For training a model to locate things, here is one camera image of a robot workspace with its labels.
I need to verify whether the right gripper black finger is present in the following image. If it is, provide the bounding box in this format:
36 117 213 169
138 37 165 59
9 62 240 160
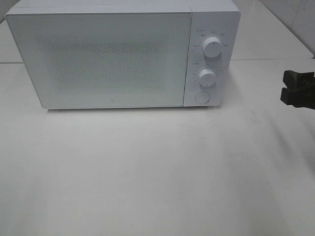
283 70 315 90
280 88 315 108

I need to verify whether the round white door button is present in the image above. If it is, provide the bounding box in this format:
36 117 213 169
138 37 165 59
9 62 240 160
195 91 211 104

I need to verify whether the upper white power knob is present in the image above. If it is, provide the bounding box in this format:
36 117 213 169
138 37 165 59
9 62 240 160
202 36 222 58

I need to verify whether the white timer knob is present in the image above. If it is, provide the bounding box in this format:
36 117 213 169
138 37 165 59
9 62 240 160
198 69 217 87

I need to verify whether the white microwave oven body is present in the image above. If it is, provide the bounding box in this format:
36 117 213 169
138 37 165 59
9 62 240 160
5 0 241 107

